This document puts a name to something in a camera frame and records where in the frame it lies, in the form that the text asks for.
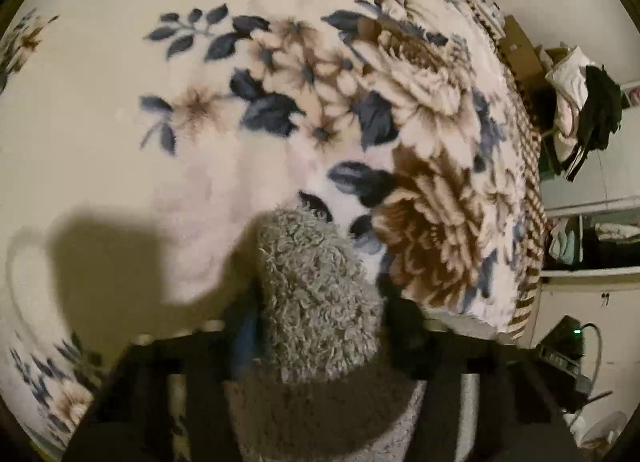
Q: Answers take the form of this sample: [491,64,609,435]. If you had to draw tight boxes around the floral blanket with checkered border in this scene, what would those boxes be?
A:
[0,0,549,449]

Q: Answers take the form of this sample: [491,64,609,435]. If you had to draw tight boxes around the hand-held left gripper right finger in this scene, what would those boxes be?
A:
[384,288,587,462]

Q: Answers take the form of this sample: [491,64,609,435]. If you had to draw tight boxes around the large cardboard box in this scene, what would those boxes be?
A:
[500,14,547,89]

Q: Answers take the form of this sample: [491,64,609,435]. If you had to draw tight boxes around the white wardrobe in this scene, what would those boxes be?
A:
[537,82,640,288]

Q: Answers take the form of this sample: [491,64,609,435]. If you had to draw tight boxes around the black garment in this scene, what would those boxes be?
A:
[565,64,624,184]

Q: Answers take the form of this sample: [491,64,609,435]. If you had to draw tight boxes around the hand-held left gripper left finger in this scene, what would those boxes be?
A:
[62,311,262,462]

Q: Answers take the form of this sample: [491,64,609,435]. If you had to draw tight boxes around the folded clothes on wardrobe shelf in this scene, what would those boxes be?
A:
[547,218,585,266]

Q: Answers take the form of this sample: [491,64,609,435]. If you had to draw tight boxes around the grey fluffy pants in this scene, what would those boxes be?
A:
[222,208,468,462]

